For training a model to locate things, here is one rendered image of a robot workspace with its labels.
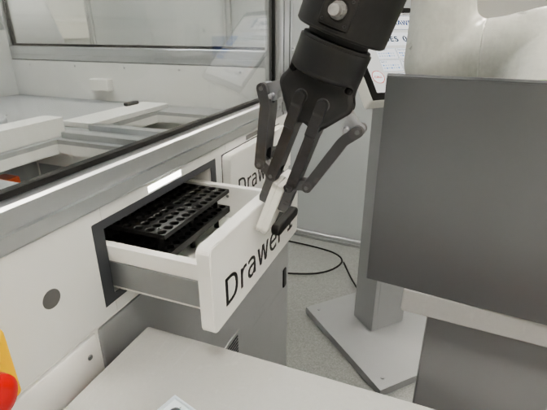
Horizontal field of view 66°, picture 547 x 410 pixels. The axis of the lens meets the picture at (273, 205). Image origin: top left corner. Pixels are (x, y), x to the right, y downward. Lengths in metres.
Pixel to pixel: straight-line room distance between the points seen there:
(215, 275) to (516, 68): 0.56
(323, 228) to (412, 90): 1.90
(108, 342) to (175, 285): 0.14
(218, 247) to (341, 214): 1.95
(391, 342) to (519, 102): 1.28
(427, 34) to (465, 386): 0.61
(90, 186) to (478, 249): 0.51
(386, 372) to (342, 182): 1.08
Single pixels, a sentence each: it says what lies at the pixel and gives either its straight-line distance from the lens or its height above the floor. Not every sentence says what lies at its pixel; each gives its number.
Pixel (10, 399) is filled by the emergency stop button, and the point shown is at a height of 0.87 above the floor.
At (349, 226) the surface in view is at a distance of 2.39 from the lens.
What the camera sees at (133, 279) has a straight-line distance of 0.55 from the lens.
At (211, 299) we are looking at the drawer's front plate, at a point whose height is 0.87.
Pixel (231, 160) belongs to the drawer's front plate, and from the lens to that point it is 0.76.
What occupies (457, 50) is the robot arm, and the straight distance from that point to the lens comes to 0.81.
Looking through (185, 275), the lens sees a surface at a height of 0.88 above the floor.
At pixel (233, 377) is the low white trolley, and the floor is 0.76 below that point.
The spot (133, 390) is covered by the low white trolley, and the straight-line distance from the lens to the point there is 0.54.
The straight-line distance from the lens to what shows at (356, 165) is 2.26.
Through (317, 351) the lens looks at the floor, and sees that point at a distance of 1.71.
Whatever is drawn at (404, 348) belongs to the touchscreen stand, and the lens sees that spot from 1.73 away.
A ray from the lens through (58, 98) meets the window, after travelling 0.50.
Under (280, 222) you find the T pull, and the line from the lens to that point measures 0.53.
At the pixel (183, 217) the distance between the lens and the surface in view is 0.59.
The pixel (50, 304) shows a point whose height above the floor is 0.87.
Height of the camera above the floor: 1.14
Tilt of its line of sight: 23 degrees down
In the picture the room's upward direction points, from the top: straight up
